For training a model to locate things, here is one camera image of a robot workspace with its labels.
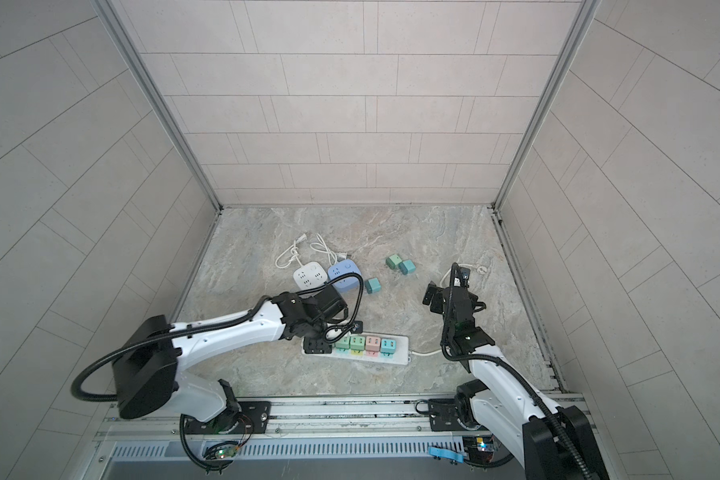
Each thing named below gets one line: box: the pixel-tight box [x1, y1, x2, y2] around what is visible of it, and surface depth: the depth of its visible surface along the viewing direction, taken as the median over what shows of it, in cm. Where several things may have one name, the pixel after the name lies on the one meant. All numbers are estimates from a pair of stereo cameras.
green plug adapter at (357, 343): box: [350, 335, 365, 353], surface depth 79 cm
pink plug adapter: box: [366, 336, 381, 355], surface depth 79 cm
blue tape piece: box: [428, 446, 465, 464], surface depth 67 cm
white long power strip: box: [301, 332, 410, 365], surface depth 80 cm
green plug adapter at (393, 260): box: [386, 254, 403, 270], surface depth 101 cm
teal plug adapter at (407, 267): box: [398, 259, 416, 275], surface depth 100 cm
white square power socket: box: [293, 261, 328, 292], surface depth 96 cm
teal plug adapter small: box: [380, 338, 396, 356], surface depth 78 cm
